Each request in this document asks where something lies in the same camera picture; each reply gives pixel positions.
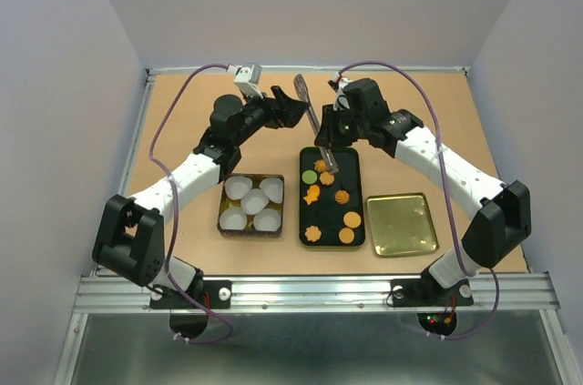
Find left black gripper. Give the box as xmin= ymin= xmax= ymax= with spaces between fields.
xmin=231 ymin=86 xmax=309 ymax=147

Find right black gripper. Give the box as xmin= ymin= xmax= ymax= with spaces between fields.
xmin=313 ymin=102 xmax=369 ymax=148

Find metal tongs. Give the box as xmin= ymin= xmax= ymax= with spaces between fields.
xmin=293 ymin=74 xmax=339 ymax=174

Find orange swirl cookie top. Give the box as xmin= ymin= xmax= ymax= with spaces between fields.
xmin=314 ymin=159 xmax=330 ymax=173

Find orange swirl cookie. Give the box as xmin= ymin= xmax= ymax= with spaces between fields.
xmin=314 ymin=159 xmax=330 ymax=173
xmin=334 ymin=189 xmax=350 ymax=205

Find orange flower cookie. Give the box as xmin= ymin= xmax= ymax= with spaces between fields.
xmin=304 ymin=226 xmax=322 ymax=243
xmin=319 ymin=171 xmax=335 ymax=187

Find green round cookie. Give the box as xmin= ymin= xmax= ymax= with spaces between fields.
xmin=302 ymin=170 xmax=318 ymax=185

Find orange fish cookie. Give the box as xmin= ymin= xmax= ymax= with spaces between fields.
xmin=302 ymin=184 xmax=321 ymax=206

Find orange flower cookie bottom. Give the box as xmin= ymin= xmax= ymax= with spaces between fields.
xmin=304 ymin=226 xmax=322 ymax=243

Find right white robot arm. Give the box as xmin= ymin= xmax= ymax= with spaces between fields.
xmin=315 ymin=77 xmax=532 ymax=303

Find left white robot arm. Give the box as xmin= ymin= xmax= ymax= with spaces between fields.
xmin=92 ymin=86 xmax=308 ymax=307

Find orange swirl cookie right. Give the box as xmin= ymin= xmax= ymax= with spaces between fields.
xmin=334 ymin=189 xmax=350 ymax=205

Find white paper cup top-right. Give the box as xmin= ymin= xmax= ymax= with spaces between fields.
xmin=260 ymin=177 xmax=284 ymax=204

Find white paper cup top-left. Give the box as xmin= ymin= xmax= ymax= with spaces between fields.
xmin=224 ymin=176 xmax=253 ymax=200

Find white paper cup centre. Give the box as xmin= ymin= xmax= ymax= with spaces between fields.
xmin=240 ymin=188 xmax=270 ymax=216

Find black tray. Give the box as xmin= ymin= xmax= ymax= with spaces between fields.
xmin=299 ymin=147 xmax=365 ymax=248

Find round orange cookie upper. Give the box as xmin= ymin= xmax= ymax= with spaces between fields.
xmin=343 ymin=211 xmax=362 ymax=229

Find round orange cookie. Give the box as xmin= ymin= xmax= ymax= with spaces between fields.
xmin=338 ymin=228 xmax=355 ymax=245
xmin=343 ymin=211 xmax=362 ymax=229

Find gold cookie tin box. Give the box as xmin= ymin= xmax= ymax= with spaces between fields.
xmin=217 ymin=174 xmax=285 ymax=238

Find gold tin lid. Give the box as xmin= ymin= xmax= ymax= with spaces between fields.
xmin=366 ymin=193 xmax=439 ymax=258

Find white paper cup bottom-right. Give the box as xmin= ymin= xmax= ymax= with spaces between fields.
xmin=253 ymin=208 xmax=281 ymax=232

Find round orange cookie lower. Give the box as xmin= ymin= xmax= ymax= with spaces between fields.
xmin=338 ymin=228 xmax=355 ymax=245

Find white paper cup bottom-left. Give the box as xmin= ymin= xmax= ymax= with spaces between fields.
xmin=219 ymin=207 xmax=248 ymax=230

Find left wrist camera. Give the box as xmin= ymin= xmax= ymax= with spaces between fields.
xmin=233 ymin=64 xmax=262 ymax=97

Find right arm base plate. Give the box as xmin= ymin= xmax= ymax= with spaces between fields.
xmin=387 ymin=279 xmax=474 ymax=309

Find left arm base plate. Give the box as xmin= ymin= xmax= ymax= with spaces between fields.
xmin=148 ymin=279 xmax=232 ymax=310

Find aluminium rail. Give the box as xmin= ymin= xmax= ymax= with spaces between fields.
xmin=73 ymin=273 xmax=560 ymax=315

